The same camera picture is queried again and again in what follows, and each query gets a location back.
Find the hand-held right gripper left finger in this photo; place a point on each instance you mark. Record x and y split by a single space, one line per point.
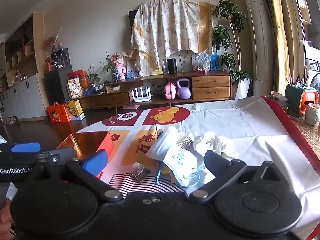
95 162

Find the red gift box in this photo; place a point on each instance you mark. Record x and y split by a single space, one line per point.
76 74

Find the wooden wall cabinet unit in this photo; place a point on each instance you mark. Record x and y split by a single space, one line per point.
37 55

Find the orange gift box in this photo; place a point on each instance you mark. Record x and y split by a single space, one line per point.
58 113

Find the yellow curtain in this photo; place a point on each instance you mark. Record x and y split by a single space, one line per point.
278 42

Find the red thermos bottle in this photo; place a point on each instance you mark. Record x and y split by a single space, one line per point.
48 65

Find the floral cloth cover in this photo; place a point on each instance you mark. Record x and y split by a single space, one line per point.
170 30

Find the tall orange box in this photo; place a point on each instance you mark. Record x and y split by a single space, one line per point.
84 78

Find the pink plush doll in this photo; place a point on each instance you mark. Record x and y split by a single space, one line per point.
120 66

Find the small figurine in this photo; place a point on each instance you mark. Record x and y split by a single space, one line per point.
61 45

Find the black coffee machine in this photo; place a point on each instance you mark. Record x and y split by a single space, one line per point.
60 58

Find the pale green mug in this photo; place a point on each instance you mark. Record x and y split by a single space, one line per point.
312 115

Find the pink toy case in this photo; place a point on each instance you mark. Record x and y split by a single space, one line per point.
170 91

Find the pastel picture card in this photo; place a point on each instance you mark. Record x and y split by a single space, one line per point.
132 67

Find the flat pink box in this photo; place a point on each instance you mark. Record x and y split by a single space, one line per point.
131 107

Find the printed child face mask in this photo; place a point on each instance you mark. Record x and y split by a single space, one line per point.
180 162

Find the green utensil holder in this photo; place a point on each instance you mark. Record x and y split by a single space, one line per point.
295 100

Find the clear plastic bag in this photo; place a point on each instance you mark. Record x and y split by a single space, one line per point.
203 61

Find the cotton swab pack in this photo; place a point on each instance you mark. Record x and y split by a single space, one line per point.
185 143

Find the grey picture board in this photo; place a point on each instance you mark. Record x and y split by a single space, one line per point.
194 63

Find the white standing air conditioner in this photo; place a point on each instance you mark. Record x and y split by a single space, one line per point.
257 42

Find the red tin box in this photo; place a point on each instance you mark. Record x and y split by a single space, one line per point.
85 142

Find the purple kettlebell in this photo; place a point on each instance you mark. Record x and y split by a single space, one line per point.
183 91

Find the white cloth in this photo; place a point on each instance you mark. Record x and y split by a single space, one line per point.
215 142

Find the yellow carton box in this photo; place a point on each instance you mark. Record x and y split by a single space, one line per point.
76 110

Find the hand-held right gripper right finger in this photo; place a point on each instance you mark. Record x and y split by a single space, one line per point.
215 160

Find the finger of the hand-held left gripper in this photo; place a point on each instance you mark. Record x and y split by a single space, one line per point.
25 147
57 156

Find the dark teapot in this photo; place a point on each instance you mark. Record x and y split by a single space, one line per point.
107 82

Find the white router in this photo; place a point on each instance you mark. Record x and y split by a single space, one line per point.
142 96

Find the black television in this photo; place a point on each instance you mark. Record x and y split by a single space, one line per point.
132 20

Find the vase with dried flowers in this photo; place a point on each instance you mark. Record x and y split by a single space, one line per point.
53 41

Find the tall green potted tree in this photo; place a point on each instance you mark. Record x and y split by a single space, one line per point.
228 30

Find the clear bagged face mask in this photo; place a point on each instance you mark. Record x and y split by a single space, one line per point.
160 143

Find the wooden television cabinet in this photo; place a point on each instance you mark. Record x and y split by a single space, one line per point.
210 82

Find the small green potted plant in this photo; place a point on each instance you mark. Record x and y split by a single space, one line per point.
92 77

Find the small yellow white box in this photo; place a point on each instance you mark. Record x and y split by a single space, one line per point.
113 89

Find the pyramid tea bag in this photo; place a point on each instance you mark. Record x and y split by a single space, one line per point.
141 172

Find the black cabinet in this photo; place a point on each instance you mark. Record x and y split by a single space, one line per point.
57 85

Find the potted orchid plant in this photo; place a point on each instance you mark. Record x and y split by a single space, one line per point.
111 67

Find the black smart speaker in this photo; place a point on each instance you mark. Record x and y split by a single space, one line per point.
172 66

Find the blue dumbbells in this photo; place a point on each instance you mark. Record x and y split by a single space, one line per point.
88 92

